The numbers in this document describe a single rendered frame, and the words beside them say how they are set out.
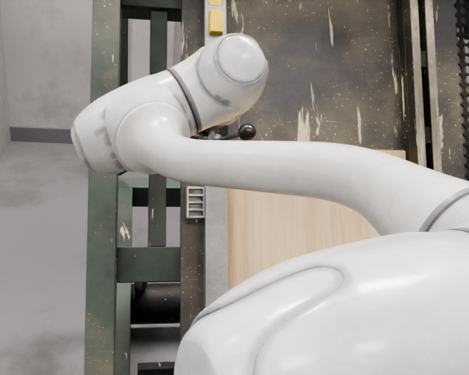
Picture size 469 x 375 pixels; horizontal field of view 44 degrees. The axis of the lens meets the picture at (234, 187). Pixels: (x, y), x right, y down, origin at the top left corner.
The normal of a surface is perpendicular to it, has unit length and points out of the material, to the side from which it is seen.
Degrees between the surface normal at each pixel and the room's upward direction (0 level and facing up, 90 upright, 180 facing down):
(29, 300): 0
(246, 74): 66
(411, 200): 49
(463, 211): 34
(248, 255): 56
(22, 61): 90
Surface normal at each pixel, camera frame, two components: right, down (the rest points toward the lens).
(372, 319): 0.16, -0.62
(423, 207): -0.72, -0.55
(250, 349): -0.26, -0.65
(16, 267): 0.09, -0.89
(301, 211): 0.17, -0.13
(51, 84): 0.11, 0.45
